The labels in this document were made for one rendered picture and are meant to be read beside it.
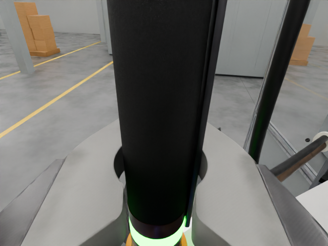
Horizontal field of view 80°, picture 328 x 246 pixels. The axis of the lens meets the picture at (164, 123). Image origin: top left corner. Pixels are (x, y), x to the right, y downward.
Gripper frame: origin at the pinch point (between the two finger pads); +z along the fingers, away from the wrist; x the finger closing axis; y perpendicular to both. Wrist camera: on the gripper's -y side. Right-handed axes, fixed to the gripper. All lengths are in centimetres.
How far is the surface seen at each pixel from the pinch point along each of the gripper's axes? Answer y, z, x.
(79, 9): 34, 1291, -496
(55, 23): 111, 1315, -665
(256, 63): 119, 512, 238
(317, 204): 33, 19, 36
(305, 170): 61, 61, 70
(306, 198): 34, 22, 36
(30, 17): 43, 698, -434
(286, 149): 62, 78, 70
